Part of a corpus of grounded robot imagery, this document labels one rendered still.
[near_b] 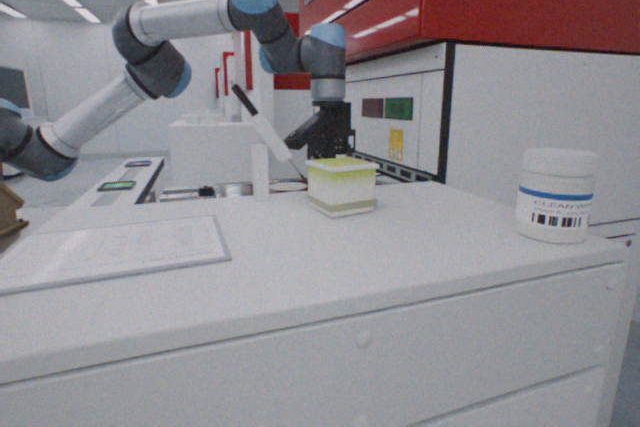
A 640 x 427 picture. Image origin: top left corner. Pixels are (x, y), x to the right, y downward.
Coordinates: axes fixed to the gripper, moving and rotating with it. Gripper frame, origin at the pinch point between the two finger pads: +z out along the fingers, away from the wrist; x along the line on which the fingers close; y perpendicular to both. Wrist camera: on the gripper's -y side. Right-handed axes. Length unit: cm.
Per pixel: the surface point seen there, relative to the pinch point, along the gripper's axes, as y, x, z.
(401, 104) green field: 15.4, -9.0, -19.2
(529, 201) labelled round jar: -4.6, -47.2, -9.0
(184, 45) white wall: 178, 775, -144
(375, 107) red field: 18.9, 2.9, -18.4
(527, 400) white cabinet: -9, -52, 11
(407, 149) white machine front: 15.0, -11.7, -9.6
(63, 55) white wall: -41, 838, -116
